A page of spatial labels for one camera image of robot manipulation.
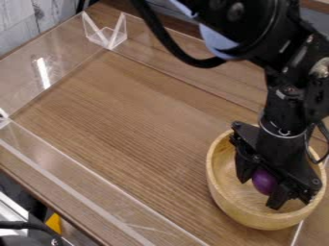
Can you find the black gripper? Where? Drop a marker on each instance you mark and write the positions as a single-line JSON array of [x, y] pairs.
[[282, 153]]

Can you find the purple toy eggplant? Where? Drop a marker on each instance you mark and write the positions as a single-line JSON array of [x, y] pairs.
[[264, 181]]

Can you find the light wooden bowl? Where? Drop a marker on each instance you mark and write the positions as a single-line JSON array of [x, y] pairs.
[[243, 203]]

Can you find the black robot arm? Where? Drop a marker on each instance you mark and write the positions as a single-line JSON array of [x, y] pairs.
[[266, 32]]

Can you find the clear acrylic wall panel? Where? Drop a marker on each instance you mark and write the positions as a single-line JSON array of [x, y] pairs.
[[100, 208]]

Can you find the clear acrylic corner bracket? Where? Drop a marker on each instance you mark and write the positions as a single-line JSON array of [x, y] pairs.
[[106, 37]]

